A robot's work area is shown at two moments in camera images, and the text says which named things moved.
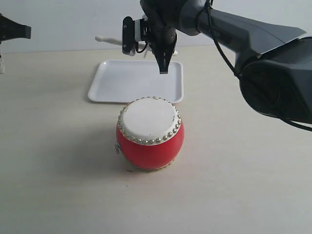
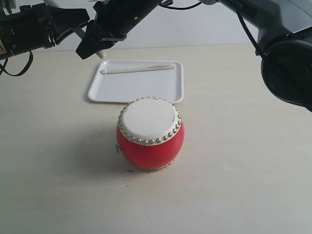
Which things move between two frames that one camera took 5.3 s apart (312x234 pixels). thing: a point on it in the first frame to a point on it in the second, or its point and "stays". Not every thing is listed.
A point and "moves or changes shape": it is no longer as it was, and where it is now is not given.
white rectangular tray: (122, 81) stays
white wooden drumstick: (134, 50) to (146, 68)
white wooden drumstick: (2, 67) moves or changes shape
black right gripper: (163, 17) to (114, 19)
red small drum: (150, 133) stays
